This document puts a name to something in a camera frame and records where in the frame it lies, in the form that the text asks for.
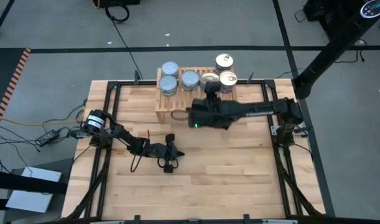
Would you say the black beam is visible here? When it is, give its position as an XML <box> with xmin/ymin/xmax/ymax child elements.
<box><xmin>0</xmin><ymin>170</ymin><xmax>68</xmax><ymax>195</ymax></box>

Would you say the plain gold lid can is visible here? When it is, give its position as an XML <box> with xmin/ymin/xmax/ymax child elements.
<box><xmin>199</xmin><ymin>72</ymin><xmax>221</xmax><ymax>91</ymax></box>

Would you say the white flat box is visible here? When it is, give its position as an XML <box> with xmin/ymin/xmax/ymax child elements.
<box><xmin>5</xmin><ymin>166</ymin><xmax>62</xmax><ymax>214</ymax></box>

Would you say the black camera cable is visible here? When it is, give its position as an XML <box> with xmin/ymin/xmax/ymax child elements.
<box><xmin>129</xmin><ymin>149</ymin><xmax>147</xmax><ymax>174</ymax></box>
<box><xmin>170</xmin><ymin>109</ymin><xmax>190</xmax><ymax>121</ymax></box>

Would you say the black coiled floor cable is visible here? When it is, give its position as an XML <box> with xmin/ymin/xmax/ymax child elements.
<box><xmin>104</xmin><ymin>2</ymin><xmax>144</xmax><ymax>80</ymax></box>

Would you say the black equipment case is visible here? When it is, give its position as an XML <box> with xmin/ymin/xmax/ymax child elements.
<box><xmin>98</xmin><ymin>0</ymin><xmax>141</xmax><ymax>7</ymax></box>

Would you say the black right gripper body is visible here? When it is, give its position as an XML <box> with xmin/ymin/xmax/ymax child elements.
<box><xmin>203</xmin><ymin>82</ymin><xmax>223</xmax><ymax>105</ymax></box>

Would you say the black tower fan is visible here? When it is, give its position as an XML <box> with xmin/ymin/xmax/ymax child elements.
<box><xmin>292</xmin><ymin>0</ymin><xmax>380</xmax><ymax>100</ymax></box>

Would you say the black left camera cable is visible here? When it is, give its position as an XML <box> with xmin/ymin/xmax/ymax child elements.
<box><xmin>129</xmin><ymin>149</ymin><xmax>147</xmax><ymax>174</ymax></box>

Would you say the black power adapter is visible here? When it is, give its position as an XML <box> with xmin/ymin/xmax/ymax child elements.
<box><xmin>35</xmin><ymin>129</ymin><xmax>60</xmax><ymax>147</ymax></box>

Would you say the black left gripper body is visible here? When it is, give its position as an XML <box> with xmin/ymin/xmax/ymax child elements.
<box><xmin>146</xmin><ymin>133</ymin><xmax>178</xmax><ymax>174</ymax></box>

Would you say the orange black striped strip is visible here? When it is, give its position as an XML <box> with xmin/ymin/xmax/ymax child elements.
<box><xmin>0</xmin><ymin>48</ymin><xmax>32</xmax><ymax>118</ymax></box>

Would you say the black equipment pile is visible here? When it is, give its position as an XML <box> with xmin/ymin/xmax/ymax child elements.
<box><xmin>302</xmin><ymin>0</ymin><xmax>363</xmax><ymax>38</ymax></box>

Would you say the wooden slatted shelf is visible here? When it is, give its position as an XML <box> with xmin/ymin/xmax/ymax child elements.
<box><xmin>154</xmin><ymin>67</ymin><xmax>239</xmax><ymax>124</ymax></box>

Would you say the yellow floor cable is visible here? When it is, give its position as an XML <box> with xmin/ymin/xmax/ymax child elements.
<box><xmin>0</xmin><ymin>105</ymin><xmax>86</xmax><ymax>128</ymax></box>

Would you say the black right camera cable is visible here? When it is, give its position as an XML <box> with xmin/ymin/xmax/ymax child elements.
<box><xmin>170</xmin><ymin>109</ymin><xmax>190</xmax><ymax>121</ymax></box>

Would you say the black metal table frame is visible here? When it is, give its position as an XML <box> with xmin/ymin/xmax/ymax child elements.
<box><xmin>63</xmin><ymin>79</ymin><xmax>327</xmax><ymax>224</ymax></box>

